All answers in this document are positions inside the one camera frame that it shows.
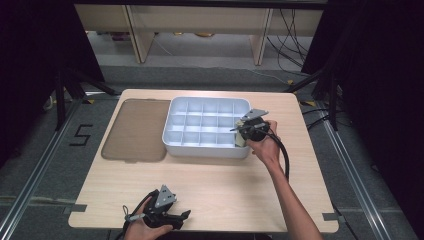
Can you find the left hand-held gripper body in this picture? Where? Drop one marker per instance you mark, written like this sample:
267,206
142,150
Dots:
165,196

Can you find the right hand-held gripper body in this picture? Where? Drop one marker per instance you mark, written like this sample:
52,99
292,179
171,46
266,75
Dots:
255,115

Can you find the pale green sock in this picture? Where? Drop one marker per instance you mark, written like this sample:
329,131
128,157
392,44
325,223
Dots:
240,142

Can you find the white divided storage box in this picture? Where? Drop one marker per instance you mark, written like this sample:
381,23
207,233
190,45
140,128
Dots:
200,151

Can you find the person's left hand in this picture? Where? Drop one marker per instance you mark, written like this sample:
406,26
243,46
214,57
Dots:
140,231

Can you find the person's right hand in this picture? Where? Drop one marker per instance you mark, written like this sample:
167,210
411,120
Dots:
266,148

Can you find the translucent brown box lid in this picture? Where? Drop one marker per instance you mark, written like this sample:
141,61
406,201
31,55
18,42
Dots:
136,133

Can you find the black metal stand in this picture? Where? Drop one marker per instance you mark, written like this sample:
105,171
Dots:
333,100
60,100

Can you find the grey tape strip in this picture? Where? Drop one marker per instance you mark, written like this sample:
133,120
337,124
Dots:
333,217
75,208

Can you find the beige wooden desk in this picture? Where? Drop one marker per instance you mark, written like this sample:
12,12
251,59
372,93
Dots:
200,16

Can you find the black curtain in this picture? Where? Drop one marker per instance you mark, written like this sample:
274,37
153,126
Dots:
383,83
33,66

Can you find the aluminium floor rail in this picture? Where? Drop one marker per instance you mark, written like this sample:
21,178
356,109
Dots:
353,173
40,170

